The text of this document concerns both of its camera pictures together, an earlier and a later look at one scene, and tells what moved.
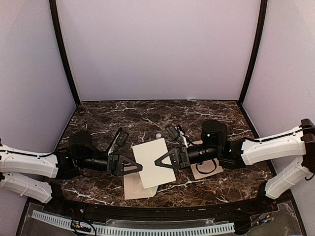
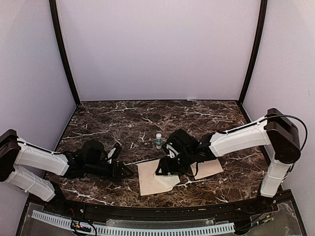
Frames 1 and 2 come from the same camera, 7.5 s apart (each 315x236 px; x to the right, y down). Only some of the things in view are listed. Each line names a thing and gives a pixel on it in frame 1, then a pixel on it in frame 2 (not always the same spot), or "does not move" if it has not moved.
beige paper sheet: [203, 170] does not move
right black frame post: [263, 14] does not move
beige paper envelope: [134, 189] → [150, 183]
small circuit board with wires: [78, 227] does not move
